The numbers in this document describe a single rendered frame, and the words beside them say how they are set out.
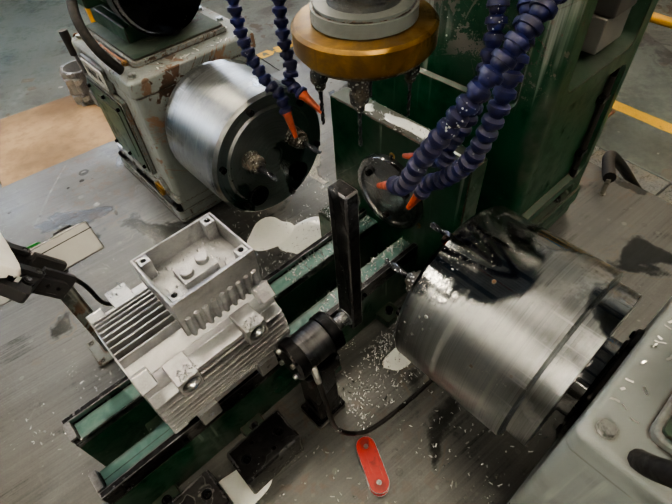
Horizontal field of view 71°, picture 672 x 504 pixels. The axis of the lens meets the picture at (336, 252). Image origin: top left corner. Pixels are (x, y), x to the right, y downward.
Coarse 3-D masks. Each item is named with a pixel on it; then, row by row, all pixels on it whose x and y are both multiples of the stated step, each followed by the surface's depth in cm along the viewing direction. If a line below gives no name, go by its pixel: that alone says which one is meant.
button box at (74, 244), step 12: (72, 228) 72; (84, 228) 72; (48, 240) 70; (60, 240) 71; (72, 240) 71; (84, 240) 72; (96, 240) 73; (48, 252) 70; (60, 252) 71; (72, 252) 71; (84, 252) 72; (72, 264) 71; (0, 300) 67
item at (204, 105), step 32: (224, 64) 87; (192, 96) 83; (224, 96) 80; (256, 96) 79; (288, 96) 83; (192, 128) 82; (224, 128) 78; (256, 128) 81; (288, 128) 87; (192, 160) 85; (224, 160) 81; (256, 160) 82; (288, 160) 91; (224, 192) 85; (256, 192) 89; (288, 192) 97
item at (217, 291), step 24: (168, 240) 61; (192, 240) 64; (216, 240) 64; (240, 240) 60; (144, 264) 58; (168, 264) 62; (192, 264) 60; (216, 264) 60; (240, 264) 58; (168, 288) 59; (192, 288) 59; (216, 288) 57; (240, 288) 60; (192, 312) 57; (216, 312) 60
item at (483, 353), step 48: (480, 240) 55; (528, 240) 54; (432, 288) 55; (480, 288) 52; (528, 288) 50; (576, 288) 49; (624, 288) 52; (432, 336) 55; (480, 336) 51; (528, 336) 49; (576, 336) 48; (480, 384) 52; (528, 384) 48; (576, 384) 52; (528, 432) 51
